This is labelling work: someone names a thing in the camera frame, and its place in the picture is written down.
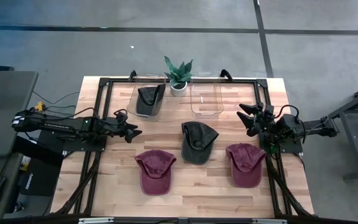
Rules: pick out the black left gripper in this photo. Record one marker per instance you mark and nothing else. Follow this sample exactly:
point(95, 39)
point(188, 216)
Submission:
point(117, 127)

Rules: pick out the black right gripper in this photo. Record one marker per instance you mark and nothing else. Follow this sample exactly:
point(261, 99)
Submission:
point(264, 123)

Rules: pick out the clear plastic bin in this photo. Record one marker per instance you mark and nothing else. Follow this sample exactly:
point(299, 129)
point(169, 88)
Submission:
point(132, 105)
point(207, 99)

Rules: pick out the dark grey baseball cap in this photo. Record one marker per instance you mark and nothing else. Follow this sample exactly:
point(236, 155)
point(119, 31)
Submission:
point(148, 104)
point(197, 146)

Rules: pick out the maroon baseball cap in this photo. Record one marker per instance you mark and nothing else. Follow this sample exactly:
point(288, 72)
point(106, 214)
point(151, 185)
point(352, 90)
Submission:
point(155, 177)
point(245, 169)

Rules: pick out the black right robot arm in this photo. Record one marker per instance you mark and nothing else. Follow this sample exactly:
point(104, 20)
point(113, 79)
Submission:
point(294, 126)

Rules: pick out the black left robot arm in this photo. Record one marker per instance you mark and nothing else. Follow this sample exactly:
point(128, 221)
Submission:
point(61, 126)

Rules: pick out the white plant pot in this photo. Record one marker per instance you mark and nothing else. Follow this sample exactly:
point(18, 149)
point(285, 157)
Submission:
point(179, 91)

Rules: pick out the green leafy plant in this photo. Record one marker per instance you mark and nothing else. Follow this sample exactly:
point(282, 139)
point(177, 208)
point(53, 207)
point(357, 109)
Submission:
point(179, 74)

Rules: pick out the black computer case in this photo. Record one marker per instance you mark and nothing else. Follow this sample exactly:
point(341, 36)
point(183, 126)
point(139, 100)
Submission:
point(42, 177)

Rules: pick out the grey desk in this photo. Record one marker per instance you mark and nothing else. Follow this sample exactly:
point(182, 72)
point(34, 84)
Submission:
point(5, 105)

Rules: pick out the black aluminium table frame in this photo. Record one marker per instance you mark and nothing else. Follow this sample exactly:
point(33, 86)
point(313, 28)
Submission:
point(261, 82)

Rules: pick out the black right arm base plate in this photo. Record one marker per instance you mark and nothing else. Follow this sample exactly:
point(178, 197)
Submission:
point(294, 146)

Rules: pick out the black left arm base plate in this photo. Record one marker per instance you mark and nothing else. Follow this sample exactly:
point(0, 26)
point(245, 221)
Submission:
point(53, 141)

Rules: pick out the silver metal bracket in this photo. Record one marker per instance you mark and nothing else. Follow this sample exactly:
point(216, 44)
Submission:
point(269, 221)
point(95, 220)

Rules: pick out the dark metal cart frame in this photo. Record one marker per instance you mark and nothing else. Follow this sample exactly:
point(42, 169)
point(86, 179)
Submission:
point(353, 130)

